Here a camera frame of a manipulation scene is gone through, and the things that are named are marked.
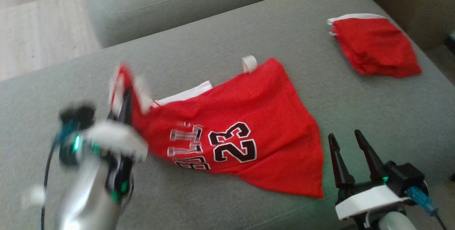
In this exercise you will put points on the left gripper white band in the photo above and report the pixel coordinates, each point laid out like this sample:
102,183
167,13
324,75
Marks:
117,137

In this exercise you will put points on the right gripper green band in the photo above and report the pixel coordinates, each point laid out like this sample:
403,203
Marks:
366,199

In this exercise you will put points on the red basketball jersey number 23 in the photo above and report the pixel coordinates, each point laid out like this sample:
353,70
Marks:
256,109

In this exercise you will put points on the red shorts with white stripes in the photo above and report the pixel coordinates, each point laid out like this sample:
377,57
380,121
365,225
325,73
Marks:
373,45

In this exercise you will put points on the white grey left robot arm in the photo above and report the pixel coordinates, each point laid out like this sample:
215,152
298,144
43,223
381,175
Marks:
92,194

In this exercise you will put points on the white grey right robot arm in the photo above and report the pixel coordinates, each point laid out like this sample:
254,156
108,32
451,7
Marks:
387,223

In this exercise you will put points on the grey sofa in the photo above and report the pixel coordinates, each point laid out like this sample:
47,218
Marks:
320,116

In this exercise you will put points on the small grey sofa seat cushion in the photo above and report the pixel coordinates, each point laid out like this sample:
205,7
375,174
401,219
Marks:
177,6

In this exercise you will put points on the grey-beige sofa armrest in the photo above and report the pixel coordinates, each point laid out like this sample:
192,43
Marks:
416,6

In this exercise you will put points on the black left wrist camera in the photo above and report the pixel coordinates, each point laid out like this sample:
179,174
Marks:
75,134

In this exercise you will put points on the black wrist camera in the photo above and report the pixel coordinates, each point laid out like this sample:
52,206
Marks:
75,134
405,178

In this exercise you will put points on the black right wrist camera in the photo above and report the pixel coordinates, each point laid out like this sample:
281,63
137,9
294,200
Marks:
405,178

